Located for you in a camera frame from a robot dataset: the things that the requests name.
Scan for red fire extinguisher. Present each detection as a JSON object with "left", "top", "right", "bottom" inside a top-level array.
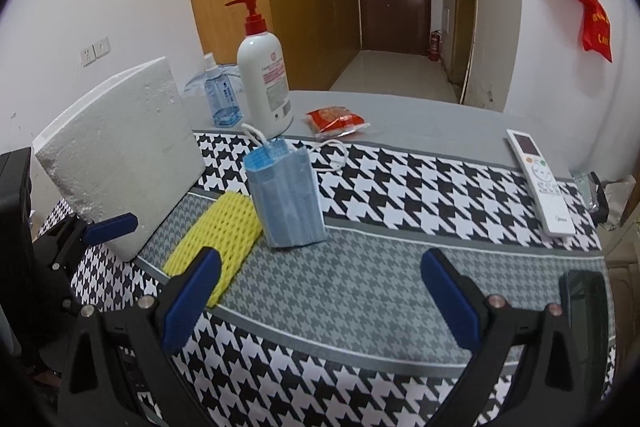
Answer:
[{"left": 428, "top": 30, "right": 442, "bottom": 62}]

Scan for red snack packet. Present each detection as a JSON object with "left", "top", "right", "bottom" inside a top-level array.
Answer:
[{"left": 306, "top": 106, "right": 370, "bottom": 139}]

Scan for yellow foam fruit net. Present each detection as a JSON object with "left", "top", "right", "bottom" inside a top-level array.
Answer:
[{"left": 162, "top": 192, "right": 262, "bottom": 308}]

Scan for black smartphone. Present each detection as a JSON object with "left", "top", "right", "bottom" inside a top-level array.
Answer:
[{"left": 559, "top": 270, "right": 608, "bottom": 395}]

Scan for wall power sockets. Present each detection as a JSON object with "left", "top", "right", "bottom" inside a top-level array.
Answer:
[{"left": 79, "top": 37, "right": 111, "bottom": 67}]

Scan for white remote control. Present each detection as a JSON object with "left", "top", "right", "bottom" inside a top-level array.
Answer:
[{"left": 506, "top": 129, "right": 576, "bottom": 237}]

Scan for white red pump bottle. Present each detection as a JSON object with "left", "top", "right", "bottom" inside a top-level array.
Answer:
[{"left": 226, "top": 0, "right": 293, "bottom": 139}]

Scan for houndstooth table cloth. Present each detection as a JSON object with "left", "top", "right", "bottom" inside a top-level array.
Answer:
[{"left": 37, "top": 128, "right": 618, "bottom": 427}]

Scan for white foam box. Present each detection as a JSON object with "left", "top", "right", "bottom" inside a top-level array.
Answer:
[{"left": 32, "top": 57, "right": 205, "bottom": 261}]

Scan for clear blue sanitizer bottle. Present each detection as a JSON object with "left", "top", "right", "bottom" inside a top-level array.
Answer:
[{"left": 204, "top": 53, "right": 242, "bottom": 128}]

